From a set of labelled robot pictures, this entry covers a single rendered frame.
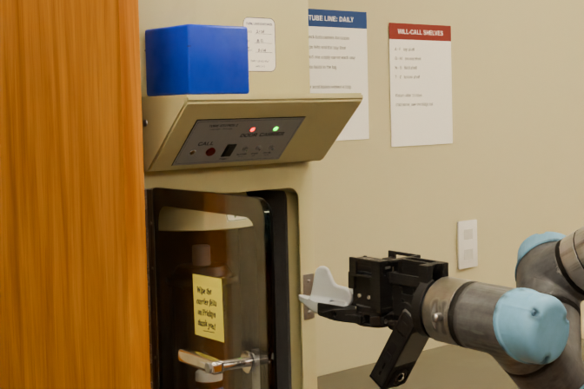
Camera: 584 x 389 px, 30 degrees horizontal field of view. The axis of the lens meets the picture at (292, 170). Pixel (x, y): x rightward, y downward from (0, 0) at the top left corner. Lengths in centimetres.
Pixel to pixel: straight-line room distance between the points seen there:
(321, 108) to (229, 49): 18
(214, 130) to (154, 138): 8
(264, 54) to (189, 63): 24
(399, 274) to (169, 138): 36
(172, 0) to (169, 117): 19
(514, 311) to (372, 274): 20
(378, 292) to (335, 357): 108
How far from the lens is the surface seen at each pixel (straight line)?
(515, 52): 279
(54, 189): 151
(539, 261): 133
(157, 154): 145
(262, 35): 162
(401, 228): 247
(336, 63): 232
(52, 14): 151
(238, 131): 149
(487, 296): 119
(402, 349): 130
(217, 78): 143
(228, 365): 125
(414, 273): 129
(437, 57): 255
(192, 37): 141
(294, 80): 166
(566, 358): 124
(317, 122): 157
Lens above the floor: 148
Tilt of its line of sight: 3 degrees down
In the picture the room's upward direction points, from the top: 1 degrees counter-clockwise
